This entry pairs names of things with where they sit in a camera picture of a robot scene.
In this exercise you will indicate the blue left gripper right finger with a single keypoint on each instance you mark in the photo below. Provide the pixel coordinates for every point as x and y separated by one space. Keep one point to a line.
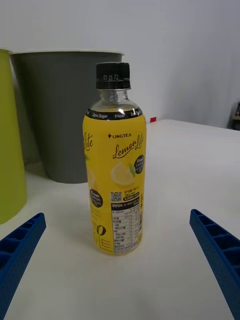
220 250

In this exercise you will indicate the grey plastic waste bin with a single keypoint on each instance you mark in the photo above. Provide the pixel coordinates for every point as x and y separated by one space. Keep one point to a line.
57 112

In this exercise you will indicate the yellow-green plastic waste bin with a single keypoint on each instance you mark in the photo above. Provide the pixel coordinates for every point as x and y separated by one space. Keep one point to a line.
10 150

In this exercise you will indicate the yellow label plastic bottle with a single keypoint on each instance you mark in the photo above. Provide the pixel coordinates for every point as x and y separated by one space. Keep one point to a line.
115 175

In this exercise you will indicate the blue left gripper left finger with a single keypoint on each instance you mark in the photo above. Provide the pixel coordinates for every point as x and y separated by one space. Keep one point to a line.
17 250

